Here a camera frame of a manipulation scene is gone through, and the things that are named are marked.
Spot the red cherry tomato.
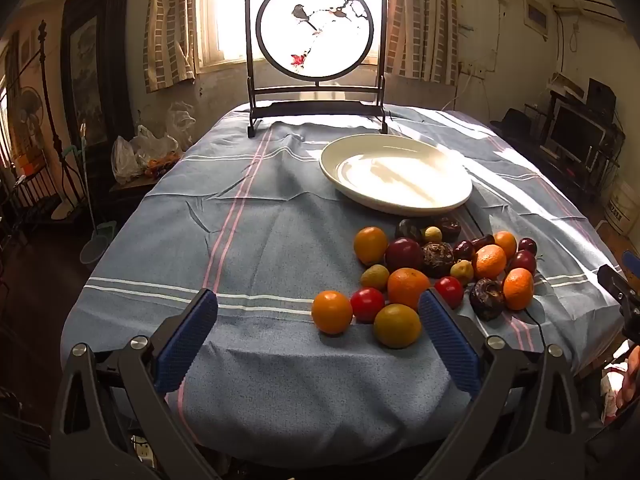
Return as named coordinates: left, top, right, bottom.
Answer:
left=350, top=287, right=386, bottom=324
left=434, top=276, right=464, bottom=309

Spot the dark framed painting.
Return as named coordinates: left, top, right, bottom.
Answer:
left=60, top=0, right=133, bottom=148

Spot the blue striped tablecloth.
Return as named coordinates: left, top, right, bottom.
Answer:
left=60, top=102, right=626, bottom=466

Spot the computer monitor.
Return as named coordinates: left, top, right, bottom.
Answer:
left=545, top=105, right=608, bottom=161

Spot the white oval plate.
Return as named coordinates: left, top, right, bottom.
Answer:
left=319, top=133, right=474, bottom=213

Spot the white power strip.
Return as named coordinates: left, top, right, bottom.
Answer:
left=132, top=435, right=156, bottom=471

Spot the black metal rack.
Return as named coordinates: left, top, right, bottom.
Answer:
left=0, top=20, right=83, bottom=221

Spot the bright window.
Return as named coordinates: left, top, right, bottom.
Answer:
left=200, top=0, right=396, bottom=73

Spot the checked curtain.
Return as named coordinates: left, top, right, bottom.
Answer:
left=385, top=0, right=458, bottom=86
left=142, top=0, right=213, bottom=93

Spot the white bucket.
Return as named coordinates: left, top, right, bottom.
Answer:
left=602, top=177, right=640, bottom=236

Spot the person's right hand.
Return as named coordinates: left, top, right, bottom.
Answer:
left=616, top=345, right=640, bottom=411

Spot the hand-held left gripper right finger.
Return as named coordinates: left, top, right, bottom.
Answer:
left=415, top=290, right=588, bottom=480

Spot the large dark red plum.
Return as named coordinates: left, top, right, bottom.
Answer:
left=385, top=238, right=425, bottom=273

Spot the greenish yellow orange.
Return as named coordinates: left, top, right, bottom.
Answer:
left=373, top=303, right=422, bottom=349

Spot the wall electrical panel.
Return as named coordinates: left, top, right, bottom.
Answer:
left=524, top=0, right=551, bottom=41

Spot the red white cloth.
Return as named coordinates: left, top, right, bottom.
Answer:
left=600, top=360, right=626, bottom=426

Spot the wooden side table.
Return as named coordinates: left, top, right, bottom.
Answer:
left=107, top=170, right=161, bottom=201

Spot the black framed bird screen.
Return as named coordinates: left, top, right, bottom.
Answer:
left=244, top=0, right=390, bottom=140

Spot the black media shelf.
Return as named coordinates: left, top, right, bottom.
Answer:
left=537, top=87, right=626, bottom=201

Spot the standing fan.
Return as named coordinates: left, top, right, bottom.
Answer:
left=10, top=85, right=46, bottom=171

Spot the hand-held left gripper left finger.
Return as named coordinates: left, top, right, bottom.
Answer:
left=50, top=288, right=241, bottom=480

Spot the brown water chestnut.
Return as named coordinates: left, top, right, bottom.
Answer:
left=421, top=242, right=455, bottom=278
left=395, top=218, right=425, bottom=242
left=469, top=278, right=506, bottom=321
left=436, top=217, right=462, bottom=242

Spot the white air conditioner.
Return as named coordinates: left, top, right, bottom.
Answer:
left=552, top=0, right=626, bottom=23

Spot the black speaker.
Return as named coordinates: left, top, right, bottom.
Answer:
left=586, top=78, right=617, bottom=121

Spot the bumpy mandarin orange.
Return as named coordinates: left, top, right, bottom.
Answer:
left=474, top=245, right=507, bottom=281
left=503, top=268, right=535, bottom=311
left=387, top=267, right=432, bottom=312

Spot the clear plastic bag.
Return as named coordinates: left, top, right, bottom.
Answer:
left=167, top=100, right=198, bottom=138
left=135, top=125, right=181, bottom=166
left=111, top=135, right=143, bottom=183

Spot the small smooth orange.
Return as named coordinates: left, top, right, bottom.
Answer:
left=353, top=226, right=389, bottom=266
left=493, top=231, right=518, bottom=259
left=311, top=290, right=354, bottom=336

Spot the white wall socket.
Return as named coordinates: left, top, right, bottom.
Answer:
left=459, top=60, right=493, bottom=80

